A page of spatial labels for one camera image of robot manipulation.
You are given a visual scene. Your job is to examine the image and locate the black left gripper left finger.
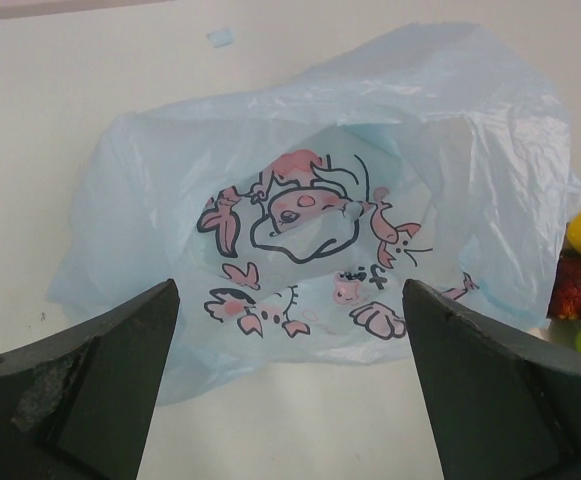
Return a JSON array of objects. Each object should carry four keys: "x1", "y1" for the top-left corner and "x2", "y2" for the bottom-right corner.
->
[{"x1": 0, "y1": 280, "x2": 179, "y2": 479}]

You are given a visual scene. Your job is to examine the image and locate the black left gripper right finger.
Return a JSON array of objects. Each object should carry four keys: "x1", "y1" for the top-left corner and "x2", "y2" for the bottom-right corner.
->
[{"x1": 403, "y1": 280, "x2": 581, "y2": 479}]

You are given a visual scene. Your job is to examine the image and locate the dark red fake fruit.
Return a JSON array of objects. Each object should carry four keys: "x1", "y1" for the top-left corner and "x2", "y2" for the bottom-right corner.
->
[{"x1": 547, "y1": 251, "x2": 581, "y2": 321}]

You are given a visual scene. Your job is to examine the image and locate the light blue printed plastic bag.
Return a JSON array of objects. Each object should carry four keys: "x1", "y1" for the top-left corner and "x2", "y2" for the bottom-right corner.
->
[{"x1": 47, "y1": 22, "x2": 581, "y2": 404}]

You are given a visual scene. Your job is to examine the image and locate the white paper plate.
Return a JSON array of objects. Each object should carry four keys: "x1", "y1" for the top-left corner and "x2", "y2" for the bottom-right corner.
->
[{"x1": 537, "y1": 320, "x2": 581, "y2": 350}]

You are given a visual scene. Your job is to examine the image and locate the small blue plastic scrap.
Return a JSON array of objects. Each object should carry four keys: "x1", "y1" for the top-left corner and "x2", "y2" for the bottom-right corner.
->
[{"x1": 207, "y1": 28, "x2": 235, "y2": 48}]

